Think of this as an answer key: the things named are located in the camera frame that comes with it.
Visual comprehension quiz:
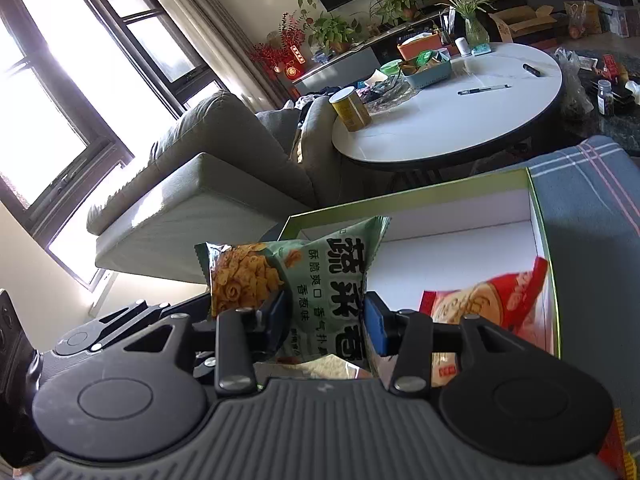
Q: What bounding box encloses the orange box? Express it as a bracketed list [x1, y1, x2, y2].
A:
[397, 31, 446, 61]

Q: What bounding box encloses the teal basket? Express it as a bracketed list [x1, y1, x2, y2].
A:
[400, 50, 453, 88]

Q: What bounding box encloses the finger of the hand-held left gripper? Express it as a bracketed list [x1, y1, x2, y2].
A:
[52, 301, 174, 357]

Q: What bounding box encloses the grey sofa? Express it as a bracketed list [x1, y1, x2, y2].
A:
[86, 89, 396, 286]

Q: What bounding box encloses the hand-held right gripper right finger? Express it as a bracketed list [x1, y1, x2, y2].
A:
[363, 292, 557, 394]

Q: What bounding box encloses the red cream snack packet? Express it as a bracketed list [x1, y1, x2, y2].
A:
[418, 256, 551, 388]

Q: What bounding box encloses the green snack packet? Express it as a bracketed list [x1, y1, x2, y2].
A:
[195, 215, 392, 376]

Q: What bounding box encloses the black pen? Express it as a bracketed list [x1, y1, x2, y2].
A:
[457, 84, 512, 96]

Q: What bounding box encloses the potted green plant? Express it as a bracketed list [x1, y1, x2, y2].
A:
[305, 12, 361, 53]
[372, 0, 426, 21]

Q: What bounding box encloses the glass vase with spider plant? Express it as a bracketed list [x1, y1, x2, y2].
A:
[440, 0, 501, 48]

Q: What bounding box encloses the dark clothes pile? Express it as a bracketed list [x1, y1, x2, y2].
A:
[290, 92, 321, 131]

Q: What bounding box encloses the dark glass bottle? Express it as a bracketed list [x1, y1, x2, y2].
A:
[597, 80, 615, 117]

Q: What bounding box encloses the green cardboard box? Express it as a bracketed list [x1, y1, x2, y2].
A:
[260, 167, 563, 361]

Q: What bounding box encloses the dark framed window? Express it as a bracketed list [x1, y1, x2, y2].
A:
[0, 0, 231, 291]

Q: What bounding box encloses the clear storage bin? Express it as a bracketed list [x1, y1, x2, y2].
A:
[597, 0, 640, 38]

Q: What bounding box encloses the white plastic bag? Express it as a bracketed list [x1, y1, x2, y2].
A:
[552, 46, 596, 121]

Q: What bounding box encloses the round white table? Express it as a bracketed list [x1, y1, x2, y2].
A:
[331, 42, 564, 171]

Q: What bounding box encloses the open cardboard box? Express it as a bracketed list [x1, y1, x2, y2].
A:
[489, 5, 558, 43]

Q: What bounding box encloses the dark wrapper pile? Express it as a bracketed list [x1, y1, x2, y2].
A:
[357, 72, 416, 111]

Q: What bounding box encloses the red berry decoration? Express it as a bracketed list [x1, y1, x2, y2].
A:
[248, 12, 308, 81]

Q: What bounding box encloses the beige curtain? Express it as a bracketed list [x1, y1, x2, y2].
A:
[132, 0, 296, 111]

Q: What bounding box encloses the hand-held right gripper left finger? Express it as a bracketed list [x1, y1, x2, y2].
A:
[97, 291, 294, 395]

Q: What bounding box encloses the yellow can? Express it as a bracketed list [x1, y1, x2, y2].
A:
[328, 86, 373, 132]

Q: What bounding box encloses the grey television console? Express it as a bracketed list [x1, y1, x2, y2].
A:
[290, 0, 591, 96]

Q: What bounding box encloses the dark round coffee table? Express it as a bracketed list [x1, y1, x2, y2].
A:
[550, 49, 640, 158]

